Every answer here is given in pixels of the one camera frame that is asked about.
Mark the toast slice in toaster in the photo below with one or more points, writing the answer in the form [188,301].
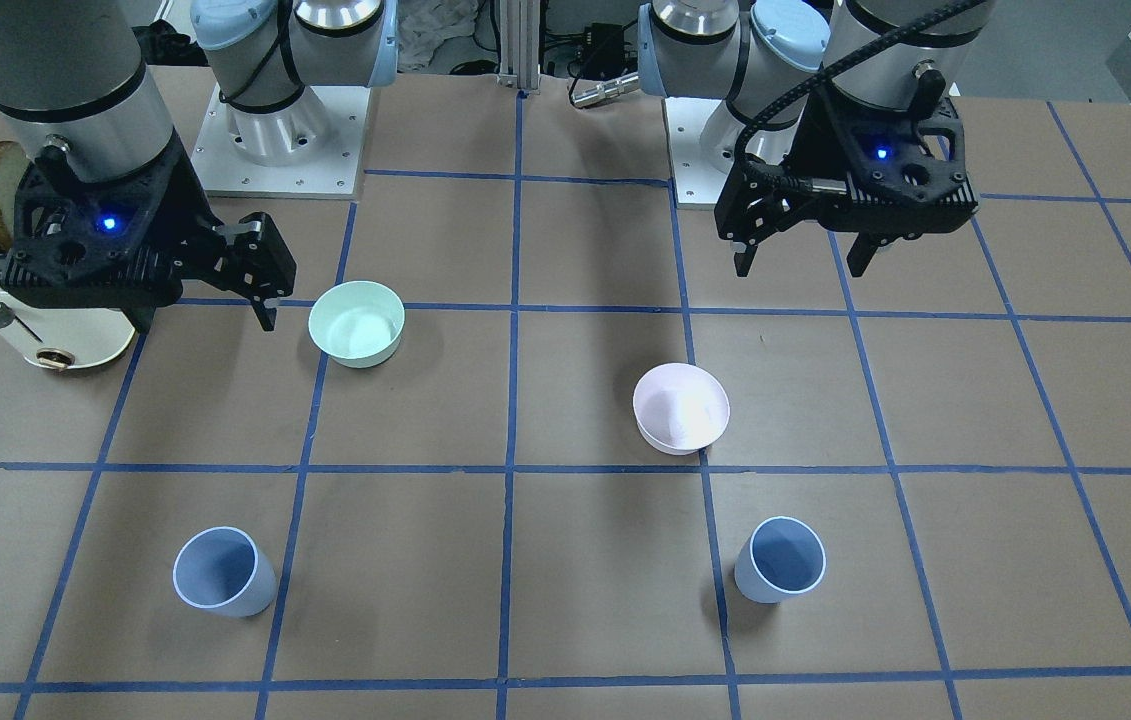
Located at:
[13,166]

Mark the white crumpled cloth background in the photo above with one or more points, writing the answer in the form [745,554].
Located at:
[424,26]

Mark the mint green bowl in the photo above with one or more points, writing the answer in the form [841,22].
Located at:
[358,323]

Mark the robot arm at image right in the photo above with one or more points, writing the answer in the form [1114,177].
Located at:
[764,58]

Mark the pink bowl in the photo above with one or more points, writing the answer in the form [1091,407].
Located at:
[680,409]

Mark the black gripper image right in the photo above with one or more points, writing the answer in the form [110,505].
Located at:
[805,150]

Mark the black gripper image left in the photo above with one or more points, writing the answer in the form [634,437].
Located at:
[187,203]

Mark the blue cup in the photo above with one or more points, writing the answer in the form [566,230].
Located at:
[222,570]
[782,558]

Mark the cream white toaster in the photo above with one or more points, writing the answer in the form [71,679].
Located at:
[64,340]

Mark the black electronics box background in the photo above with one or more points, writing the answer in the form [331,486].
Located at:
[602,52]

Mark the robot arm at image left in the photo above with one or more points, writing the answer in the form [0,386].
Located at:
[75,70]

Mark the metal base plate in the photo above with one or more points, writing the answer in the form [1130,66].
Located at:
[701,139]
[311,150]

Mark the aluminium frame post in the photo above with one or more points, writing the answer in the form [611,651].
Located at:
[519,45]

